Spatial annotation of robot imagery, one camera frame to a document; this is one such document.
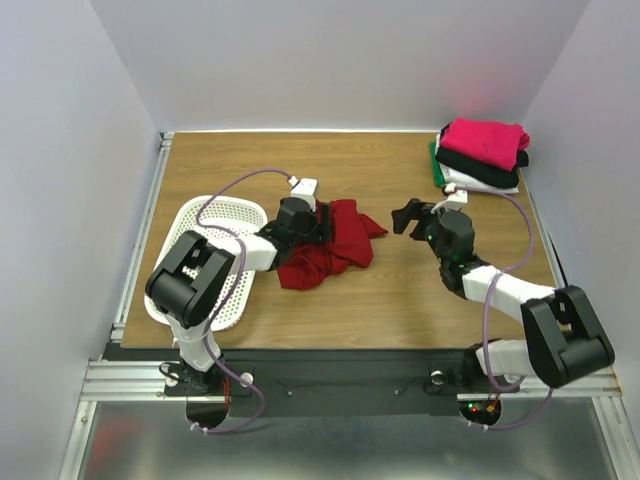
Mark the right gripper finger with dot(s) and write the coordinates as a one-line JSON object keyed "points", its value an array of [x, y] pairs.
{"points": [[401, 218], [421, 230]]}

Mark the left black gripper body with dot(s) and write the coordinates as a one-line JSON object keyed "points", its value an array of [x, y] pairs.
{"points": [[312, 231]]}

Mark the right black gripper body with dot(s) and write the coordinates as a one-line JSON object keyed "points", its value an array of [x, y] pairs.
{"points": [[422, 220]]}

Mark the dark red t shirt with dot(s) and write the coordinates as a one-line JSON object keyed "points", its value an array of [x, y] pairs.
{"points": [[349, 245]]}

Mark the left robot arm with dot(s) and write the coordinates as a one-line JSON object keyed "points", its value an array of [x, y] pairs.
{"points": [[187, 286]]}

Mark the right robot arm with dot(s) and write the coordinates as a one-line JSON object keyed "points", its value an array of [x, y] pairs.
{"points": [[564, 339]]}

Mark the green folded t shirt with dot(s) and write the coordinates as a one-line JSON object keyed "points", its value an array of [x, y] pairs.
{"points": [[438, 176]]}

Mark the white folded t shirt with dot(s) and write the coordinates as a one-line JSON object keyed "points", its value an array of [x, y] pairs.
{"points": [[454, 176]]}

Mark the black folded t shirt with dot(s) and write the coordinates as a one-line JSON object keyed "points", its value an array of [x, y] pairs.
{"points": [[485, 173]]}

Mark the white perforated plastic basket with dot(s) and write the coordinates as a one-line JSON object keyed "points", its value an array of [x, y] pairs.
{"points": [[241, 216]]}

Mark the pink folded t shirt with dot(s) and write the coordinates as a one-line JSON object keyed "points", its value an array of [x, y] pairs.
{"points": [[492, 143]]}

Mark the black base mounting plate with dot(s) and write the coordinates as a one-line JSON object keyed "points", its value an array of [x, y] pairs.
{"points": [[316, 383]]}

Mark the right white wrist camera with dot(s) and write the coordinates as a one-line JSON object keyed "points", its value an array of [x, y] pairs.
{"points": [[456, 197]]}

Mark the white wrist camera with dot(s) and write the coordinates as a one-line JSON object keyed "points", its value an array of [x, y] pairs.
{"points": [[456, 197], [304, 188]]}

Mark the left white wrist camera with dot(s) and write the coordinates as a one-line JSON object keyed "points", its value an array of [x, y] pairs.
{"points": [[304, 188]]}

